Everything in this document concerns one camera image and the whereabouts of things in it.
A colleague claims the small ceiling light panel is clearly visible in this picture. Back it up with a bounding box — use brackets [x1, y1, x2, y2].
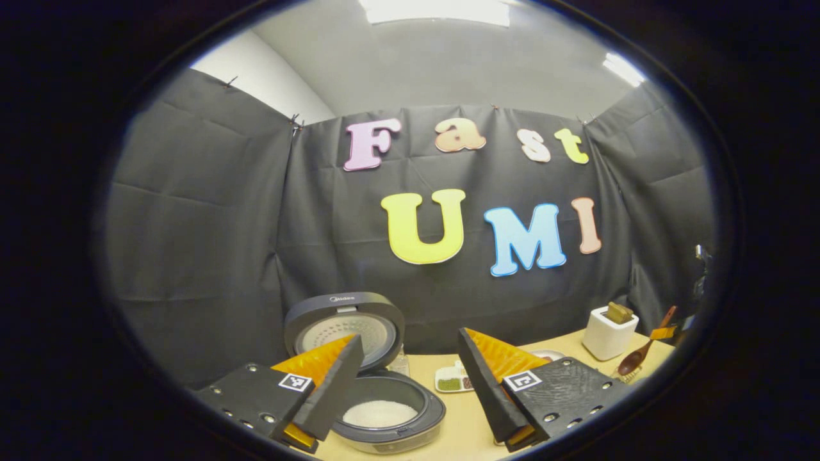
[602, 53, 646, 88]

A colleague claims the dark grey rice cooker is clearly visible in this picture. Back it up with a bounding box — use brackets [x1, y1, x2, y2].
[284, 292, 447, 455]

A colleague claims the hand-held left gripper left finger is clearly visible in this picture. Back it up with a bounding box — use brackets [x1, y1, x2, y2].
[192, 334, 366, 455]

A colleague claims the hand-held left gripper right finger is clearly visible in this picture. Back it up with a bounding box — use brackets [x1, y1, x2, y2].
[456, 328, 632, 453]

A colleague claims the large ceiling light panel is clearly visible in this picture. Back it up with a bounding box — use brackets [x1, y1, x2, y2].
[359, 0, 512, 28]

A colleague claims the black backdrop cloth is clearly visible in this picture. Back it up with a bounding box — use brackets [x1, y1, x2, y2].
[106, 67, 715, 388]

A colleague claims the brown wooden spoon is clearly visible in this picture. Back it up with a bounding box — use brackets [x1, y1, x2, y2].
[616, 305, 678, 377]

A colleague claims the white rice heap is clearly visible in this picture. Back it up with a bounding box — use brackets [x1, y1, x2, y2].
[343, 400, 418, 428]

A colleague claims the white toaster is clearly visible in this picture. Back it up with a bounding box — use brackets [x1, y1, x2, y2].
[582, 306, 640, 361]

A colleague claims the white divided bean dish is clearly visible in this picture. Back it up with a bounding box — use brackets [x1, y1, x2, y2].
[434, 360, 475, 394]

